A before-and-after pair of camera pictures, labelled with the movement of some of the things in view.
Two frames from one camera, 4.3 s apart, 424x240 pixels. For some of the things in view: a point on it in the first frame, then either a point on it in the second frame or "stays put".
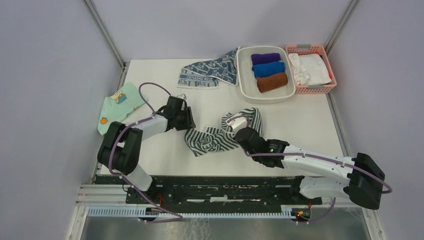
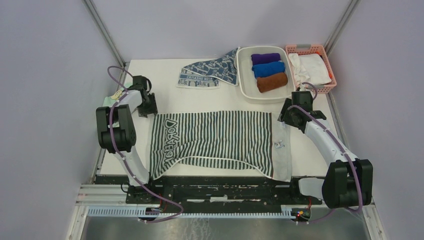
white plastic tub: x=248 y=83 stays put
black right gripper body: x=249 y=128 to x=286 y=115
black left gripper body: x=185 y=120 to x=148 y=107
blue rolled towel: x=268 y=69 stays put
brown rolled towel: x=271 y=81 stays put
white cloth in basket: x=309 y=69 stays put
